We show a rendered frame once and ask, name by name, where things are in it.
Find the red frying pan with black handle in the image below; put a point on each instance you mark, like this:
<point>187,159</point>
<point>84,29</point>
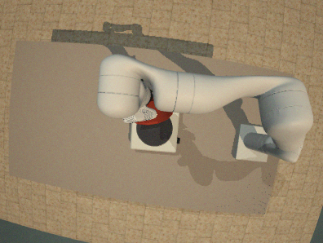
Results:
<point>161,116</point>

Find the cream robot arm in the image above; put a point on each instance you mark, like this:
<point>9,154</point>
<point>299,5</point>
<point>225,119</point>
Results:
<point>284,106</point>

